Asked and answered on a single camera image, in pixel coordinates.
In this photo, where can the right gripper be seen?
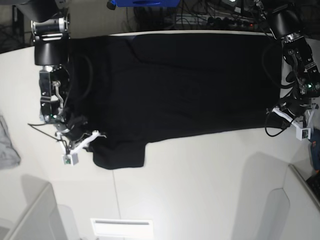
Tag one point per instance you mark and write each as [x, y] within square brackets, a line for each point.
[71, 127]

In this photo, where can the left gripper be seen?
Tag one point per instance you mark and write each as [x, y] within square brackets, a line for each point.
[294, 107]

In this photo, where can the black T-shirt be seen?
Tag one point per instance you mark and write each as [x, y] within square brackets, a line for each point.
[154, 87]

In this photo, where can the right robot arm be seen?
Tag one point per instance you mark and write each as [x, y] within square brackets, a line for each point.
[50, 36]

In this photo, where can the blue glue gun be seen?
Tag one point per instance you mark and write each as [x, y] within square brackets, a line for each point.
[315, 155]

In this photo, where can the grey cloth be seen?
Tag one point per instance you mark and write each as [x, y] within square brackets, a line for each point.
[9, 157]

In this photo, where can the black keyboard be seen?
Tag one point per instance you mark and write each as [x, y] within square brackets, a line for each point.
[314, 184]

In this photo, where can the white paper label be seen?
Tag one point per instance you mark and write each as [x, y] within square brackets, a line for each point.
[123, 228]

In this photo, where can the white power strip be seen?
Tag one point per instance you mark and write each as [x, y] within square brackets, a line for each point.
[217, 21]

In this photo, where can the blue box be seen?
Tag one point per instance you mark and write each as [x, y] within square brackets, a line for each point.
[145, 3]

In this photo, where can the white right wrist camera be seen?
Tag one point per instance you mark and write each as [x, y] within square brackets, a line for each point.
[71, 149]

